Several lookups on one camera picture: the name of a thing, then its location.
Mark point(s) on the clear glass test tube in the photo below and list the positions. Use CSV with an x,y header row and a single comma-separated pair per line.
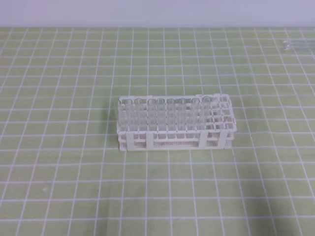
x,y
204,110

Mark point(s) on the glass tube in rack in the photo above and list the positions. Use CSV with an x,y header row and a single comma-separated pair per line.
x,y
181,116
171,114

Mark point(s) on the white plastic test tube rack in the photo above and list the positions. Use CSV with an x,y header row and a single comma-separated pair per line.
x,y
142,124

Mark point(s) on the spare glass tube far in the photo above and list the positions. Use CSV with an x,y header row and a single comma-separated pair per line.
x,y
298,42

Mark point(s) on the spare glass tube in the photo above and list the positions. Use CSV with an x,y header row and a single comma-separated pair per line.
x,y
299,47
298,42

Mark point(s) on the spare glass tube middle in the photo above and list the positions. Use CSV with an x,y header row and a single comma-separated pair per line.
x,y
299,47

